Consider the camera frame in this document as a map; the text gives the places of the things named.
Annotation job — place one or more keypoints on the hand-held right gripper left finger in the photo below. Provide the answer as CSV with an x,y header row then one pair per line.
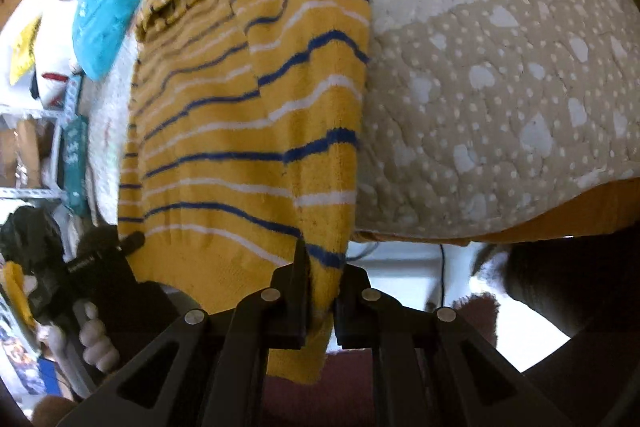
x,y
290,307

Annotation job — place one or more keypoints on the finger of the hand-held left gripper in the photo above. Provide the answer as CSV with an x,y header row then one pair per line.
x,y
131,243

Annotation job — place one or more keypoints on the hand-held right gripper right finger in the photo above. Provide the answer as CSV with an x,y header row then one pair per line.
x,y
352,312

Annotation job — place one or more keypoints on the yellow striped sweater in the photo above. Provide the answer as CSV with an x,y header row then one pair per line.
x,y
225,132

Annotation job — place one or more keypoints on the person's left hand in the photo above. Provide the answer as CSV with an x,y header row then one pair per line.
x,y
97,342

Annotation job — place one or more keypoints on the yellow object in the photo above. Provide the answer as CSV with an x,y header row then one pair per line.
x,y
17,292

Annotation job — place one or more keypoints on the green cardboard box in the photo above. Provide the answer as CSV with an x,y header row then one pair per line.
x,y
75,162

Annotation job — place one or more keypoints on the white metal shelf rack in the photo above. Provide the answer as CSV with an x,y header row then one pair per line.
x,y
30,192

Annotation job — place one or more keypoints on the brown cardboard boxes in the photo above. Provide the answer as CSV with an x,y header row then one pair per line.
x,y
20,147

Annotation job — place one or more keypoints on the long pastel box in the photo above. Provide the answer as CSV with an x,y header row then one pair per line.
x,y
72,94

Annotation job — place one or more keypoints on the white shopping bag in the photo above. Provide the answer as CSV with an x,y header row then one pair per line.
x,y
52,57

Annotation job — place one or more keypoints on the mustard bed sheet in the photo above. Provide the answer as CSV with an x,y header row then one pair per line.
x,y
550,222

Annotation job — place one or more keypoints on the yellow plastic bag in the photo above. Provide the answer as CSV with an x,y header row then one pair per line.
x,y
25,52

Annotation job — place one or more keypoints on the dark brown cloth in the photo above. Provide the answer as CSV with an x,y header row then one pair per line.
x,y
575,277

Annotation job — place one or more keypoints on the teal plush pillow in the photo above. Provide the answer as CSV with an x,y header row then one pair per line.
x,y
105,17

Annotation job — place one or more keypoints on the heart print quilt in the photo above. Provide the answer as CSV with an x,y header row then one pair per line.
x,y
475,107

